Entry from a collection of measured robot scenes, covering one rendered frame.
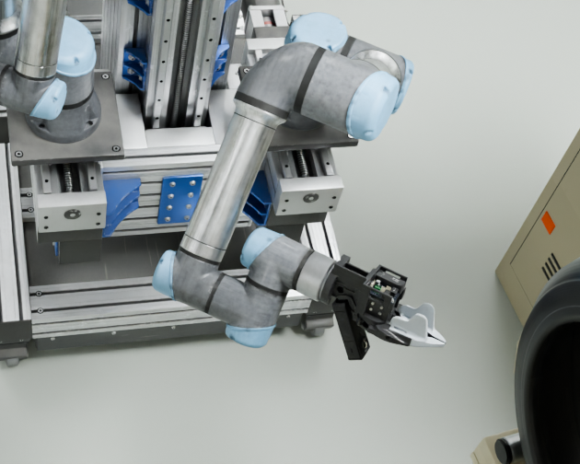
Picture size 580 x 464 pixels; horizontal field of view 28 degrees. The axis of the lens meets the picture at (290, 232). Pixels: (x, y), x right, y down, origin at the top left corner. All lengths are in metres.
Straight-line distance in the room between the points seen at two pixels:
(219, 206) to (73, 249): 0.67
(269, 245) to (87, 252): 0.72
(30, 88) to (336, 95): 0.56
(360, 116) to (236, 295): 0.36
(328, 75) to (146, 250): 1.07
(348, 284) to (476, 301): 1.34
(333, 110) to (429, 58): 1.81
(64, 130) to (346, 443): 1.08
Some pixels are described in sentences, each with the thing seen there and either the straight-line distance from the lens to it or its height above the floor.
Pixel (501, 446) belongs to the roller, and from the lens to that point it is 1.94.
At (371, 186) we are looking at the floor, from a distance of 3.31.
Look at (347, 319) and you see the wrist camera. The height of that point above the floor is 0.97.
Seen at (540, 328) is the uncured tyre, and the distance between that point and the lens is 1.73.
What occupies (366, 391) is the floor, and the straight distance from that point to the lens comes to 2.96.
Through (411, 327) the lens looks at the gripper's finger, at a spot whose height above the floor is 1.02.
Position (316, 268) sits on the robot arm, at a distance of 1.88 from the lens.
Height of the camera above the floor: 2.58
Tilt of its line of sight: 55 degrees down
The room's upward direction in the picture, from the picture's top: 17 degrees clockwise
